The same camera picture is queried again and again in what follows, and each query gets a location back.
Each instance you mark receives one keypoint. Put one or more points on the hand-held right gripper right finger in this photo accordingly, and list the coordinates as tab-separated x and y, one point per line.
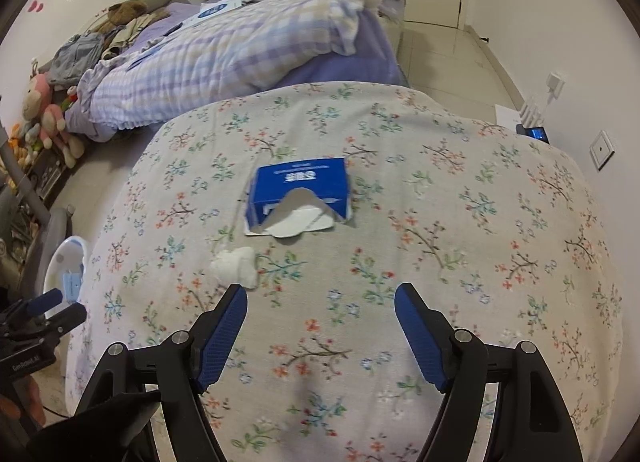
420	337

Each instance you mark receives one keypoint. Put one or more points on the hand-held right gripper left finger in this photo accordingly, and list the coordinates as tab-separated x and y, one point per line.
225	337

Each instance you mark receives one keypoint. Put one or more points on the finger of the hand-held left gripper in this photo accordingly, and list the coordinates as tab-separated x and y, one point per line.
45	302
67	318

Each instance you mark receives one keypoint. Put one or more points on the white plastic bin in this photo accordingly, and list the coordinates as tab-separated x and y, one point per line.
65	254

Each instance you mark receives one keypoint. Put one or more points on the white tissue wad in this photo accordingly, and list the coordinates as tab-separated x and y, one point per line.
235	267

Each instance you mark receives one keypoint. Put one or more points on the blue cardboard box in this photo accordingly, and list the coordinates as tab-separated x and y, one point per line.
300	182

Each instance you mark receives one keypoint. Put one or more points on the person's left hand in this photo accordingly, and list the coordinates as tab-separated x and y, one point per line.
32	402

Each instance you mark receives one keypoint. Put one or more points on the black cloth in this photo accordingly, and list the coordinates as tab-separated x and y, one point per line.
100	427

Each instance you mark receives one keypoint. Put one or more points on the colourful toy pile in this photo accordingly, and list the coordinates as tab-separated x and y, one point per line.
25	144

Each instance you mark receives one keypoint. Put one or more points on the small pink plush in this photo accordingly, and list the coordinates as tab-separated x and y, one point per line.
56	123

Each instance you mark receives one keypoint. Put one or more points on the large pink monkey plush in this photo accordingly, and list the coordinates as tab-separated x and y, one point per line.
35	97

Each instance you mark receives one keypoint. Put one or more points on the blue phone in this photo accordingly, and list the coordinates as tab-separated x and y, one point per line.
535	133

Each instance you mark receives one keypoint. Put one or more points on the white paper sheet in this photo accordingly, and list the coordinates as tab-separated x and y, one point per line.
507	114

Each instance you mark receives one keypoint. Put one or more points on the white slotted rack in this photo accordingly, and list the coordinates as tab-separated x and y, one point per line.
531	111

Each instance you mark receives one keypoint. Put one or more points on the purple plaid quilt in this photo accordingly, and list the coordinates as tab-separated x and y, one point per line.
225	57

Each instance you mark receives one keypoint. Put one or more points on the purple bed sheet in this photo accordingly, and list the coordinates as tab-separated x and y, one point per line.
372	57

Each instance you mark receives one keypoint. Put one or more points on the beige clothes pile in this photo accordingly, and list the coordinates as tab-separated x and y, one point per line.
137	28

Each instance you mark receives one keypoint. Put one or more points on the brown teddy bear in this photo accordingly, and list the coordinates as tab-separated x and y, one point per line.
127	10

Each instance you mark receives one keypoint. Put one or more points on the blue white leaflet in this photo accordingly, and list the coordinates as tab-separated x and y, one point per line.
217	7

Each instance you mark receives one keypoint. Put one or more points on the grey stroller frame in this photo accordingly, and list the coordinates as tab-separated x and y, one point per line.
25	192

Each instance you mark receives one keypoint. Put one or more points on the white wall switch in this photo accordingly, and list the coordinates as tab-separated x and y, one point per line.
602	149

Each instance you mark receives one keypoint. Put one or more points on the white wall socket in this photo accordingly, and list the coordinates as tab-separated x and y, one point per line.
555	83

